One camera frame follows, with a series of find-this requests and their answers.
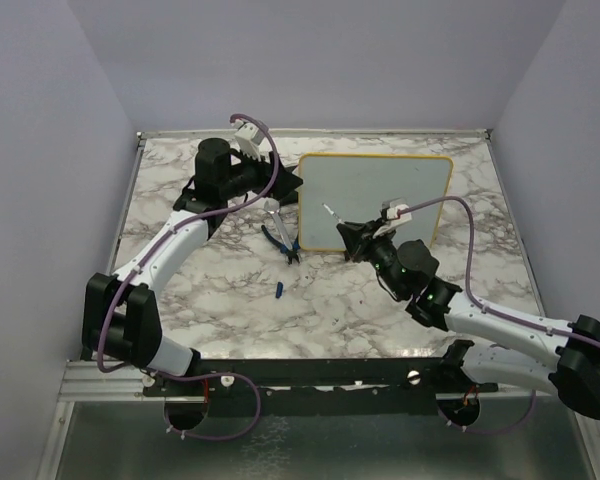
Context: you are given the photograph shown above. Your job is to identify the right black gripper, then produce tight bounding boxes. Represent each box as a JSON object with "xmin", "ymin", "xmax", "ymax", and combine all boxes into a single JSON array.
[{"xmin": 340, "ymin": 216, "xmax": 407, "ymax": 298}]

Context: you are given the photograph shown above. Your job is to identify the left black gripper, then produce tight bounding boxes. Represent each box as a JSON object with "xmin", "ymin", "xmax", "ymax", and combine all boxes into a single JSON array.
[{"xmin": 220, "ymin": 142, "xmax": 302, "ymax": 200}]

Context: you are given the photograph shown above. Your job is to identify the blue whiteboard marker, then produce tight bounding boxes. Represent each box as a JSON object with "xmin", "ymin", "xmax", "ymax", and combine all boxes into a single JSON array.
[{"xmin": 322, "ymin": 203, "xmax": 342, "ymax": 223}]

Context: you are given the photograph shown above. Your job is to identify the yellow framed whiteboard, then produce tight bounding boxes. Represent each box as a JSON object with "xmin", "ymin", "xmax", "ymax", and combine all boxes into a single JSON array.
[{"xmin": 297, "ymin": 153, "xmax": 454, "ymax": 252}]

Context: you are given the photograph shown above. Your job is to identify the blue marker cap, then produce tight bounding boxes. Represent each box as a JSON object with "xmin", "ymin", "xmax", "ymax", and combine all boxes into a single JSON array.
[{"xmin": 275, "ymin": 282, "xmax": 284, "ymax": 299}]

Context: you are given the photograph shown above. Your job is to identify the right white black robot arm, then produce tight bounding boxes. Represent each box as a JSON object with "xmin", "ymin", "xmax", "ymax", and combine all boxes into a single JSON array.
[{"xmin": 336, "ymin": 220, "xmax": 600, "ymax": 420}]

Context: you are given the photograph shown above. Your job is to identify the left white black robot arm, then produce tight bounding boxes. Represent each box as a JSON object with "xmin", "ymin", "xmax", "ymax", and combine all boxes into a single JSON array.
[{"xmin": 81, "ymin": 138, "xmax": 303, "ymax": 395}]

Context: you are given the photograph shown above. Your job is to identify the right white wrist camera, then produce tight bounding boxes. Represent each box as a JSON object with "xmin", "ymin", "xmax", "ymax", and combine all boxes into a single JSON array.
[{"xmin": 373, "ymin": 198, "xmax": 412, "ymax": 238}]

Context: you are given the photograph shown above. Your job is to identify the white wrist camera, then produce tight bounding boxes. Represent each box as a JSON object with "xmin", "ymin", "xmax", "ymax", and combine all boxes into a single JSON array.
[
  {"xmin": 234, "ymin": 120, "xmax": 264, "ymax": 161},
  {"xmin": 373, "ymin": 198, "xmax": 412, "ymax": 238}
]

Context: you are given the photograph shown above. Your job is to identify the blue handled pliers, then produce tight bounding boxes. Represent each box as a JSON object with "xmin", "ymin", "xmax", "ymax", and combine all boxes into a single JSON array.
[{"xmin": 260, "ymin": 225, "xmax": 301, "ymax": 265}]

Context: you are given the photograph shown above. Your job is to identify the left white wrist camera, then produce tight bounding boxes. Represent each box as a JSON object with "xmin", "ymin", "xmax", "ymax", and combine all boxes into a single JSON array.
[{"xmin": 234, "ymin": 120, "xmax": 264, "ymax": 161}]

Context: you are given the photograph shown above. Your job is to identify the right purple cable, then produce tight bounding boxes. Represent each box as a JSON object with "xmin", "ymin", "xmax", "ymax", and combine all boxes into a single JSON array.
[{"xmin": 394, "ymin": 196, "xmax": 600, "ymax": 436}]

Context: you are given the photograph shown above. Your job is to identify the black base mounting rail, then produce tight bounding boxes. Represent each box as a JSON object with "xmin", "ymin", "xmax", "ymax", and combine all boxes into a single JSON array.
[{"xmin": 143, "ymin": 357, "xmax": 474, "ymax": 417}]

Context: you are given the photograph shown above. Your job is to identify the aluminium frame rail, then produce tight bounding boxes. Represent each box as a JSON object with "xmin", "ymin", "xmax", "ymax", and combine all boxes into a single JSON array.
[{"xmin": 58, "ymin": 361, "xmax": 144, "ymax": 402}]

